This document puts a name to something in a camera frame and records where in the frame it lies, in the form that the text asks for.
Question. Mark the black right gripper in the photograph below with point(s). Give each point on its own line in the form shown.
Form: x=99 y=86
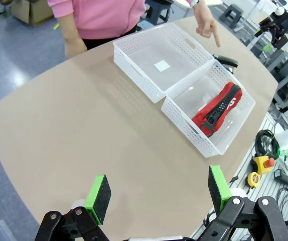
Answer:
x=279 y=31

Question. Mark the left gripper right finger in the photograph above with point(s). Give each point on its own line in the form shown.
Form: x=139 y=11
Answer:
x=220 y=190

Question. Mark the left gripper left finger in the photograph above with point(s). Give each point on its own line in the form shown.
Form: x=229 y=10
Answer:
x=98 y=198

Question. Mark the red zipper pencil pouch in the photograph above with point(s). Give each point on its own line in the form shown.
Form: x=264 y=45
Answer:
x=220 y=110

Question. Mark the person's right forearm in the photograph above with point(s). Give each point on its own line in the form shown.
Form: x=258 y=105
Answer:
x=70 y=31

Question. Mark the person's left hand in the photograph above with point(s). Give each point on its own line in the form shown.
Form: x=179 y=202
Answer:
x=208 y=27

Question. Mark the person's right hand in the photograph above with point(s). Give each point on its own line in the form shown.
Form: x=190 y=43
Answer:
x=75 y=49

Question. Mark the black equipment box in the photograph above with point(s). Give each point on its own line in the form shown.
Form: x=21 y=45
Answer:
x=283 y=66

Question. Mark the yellow tape roll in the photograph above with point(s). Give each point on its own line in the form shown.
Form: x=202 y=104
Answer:
x=254 y=179

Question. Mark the grey stool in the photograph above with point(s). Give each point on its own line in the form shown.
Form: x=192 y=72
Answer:
x=231 y=13

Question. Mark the black stapler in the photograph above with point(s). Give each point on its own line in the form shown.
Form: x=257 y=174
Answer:
x=225 y=61

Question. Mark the yellow emergency stop button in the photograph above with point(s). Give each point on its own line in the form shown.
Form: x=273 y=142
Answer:
x=262 y=164

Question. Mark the black yellow hand tool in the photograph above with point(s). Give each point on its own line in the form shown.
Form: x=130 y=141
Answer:
x=285 y=178

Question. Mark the white perforated plastic basket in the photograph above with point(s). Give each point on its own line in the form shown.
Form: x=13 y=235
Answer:
x=159 y=60
x=209 y=118

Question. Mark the white label sticker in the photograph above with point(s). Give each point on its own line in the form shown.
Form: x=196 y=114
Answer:
x=162 y=66

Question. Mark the black stool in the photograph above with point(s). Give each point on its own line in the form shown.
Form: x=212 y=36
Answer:
x=159 y=11

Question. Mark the person in pink hoodie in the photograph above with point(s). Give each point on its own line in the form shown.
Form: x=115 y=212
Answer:
x=101 y=15

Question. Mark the cardboard box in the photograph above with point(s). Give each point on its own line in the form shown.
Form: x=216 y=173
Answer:
x=32 y=11

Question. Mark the aluminium slotted base plate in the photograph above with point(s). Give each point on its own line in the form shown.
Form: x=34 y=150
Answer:
x=264 y=198

